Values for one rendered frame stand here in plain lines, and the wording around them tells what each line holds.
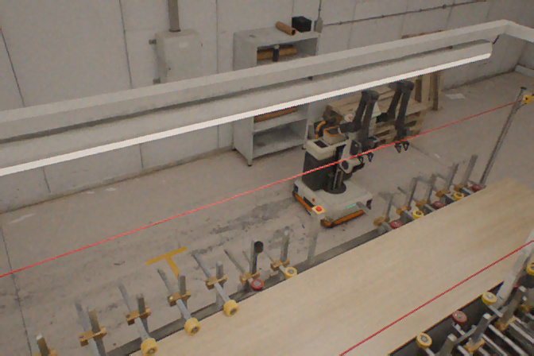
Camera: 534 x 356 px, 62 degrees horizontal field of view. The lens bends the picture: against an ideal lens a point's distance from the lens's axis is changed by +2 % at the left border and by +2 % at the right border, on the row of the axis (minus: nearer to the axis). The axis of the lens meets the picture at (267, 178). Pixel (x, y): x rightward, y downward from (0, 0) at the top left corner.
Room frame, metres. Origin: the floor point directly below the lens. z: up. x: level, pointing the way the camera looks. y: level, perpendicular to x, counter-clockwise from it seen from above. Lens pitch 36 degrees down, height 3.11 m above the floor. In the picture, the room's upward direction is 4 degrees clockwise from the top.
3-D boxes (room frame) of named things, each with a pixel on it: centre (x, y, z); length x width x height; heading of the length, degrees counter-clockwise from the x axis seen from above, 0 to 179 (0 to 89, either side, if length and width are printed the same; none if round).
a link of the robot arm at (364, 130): (3.40, -0.81, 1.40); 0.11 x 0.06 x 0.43; 125
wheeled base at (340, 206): (3.90, -0.73, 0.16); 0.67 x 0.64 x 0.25; 35
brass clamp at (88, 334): (1.44, 0.89, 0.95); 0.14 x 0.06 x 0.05; 125
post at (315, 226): (2.33, -0.36, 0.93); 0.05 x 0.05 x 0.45; 35
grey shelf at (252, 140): (5.01, 0.01, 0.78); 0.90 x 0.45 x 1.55; 125
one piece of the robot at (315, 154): (3.97, -0.67, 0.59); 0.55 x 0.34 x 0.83; 125
